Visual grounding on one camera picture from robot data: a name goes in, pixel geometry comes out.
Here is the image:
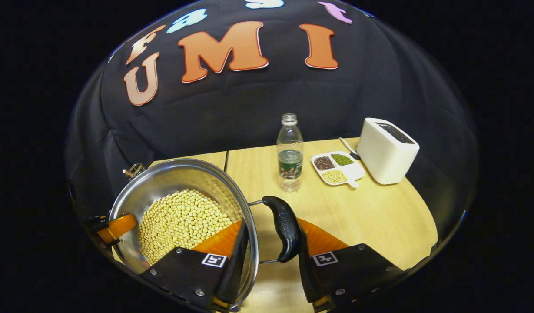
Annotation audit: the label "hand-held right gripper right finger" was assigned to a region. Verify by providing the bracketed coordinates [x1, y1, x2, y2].
[296, 217, 406, 313]

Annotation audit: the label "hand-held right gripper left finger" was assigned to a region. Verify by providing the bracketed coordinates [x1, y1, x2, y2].
[139, 219, 250, 313]

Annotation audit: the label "pile of yellow soybeans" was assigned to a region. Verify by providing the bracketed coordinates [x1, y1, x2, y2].
[137, 189, 233, 266]

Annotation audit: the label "stainless steel pot black handles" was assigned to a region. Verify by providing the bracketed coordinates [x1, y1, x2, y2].
[109, 158, 302, 310]

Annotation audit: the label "small heap of yellow beans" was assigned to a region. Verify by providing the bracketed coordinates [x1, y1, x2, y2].
[322, 169, 348, 184]

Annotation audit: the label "clear plastic water bottle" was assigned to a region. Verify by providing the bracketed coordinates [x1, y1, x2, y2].
[276, 113, 304, 193]

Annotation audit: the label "white divided dish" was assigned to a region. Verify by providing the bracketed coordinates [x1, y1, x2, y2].
[311, 151, 366, 188]

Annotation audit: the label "white toaster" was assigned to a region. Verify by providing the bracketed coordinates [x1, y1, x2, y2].
[356, 117, 420, 185]

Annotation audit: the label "white toaster cable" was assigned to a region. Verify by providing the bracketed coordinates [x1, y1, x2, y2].
[338, 137, 361, 160]

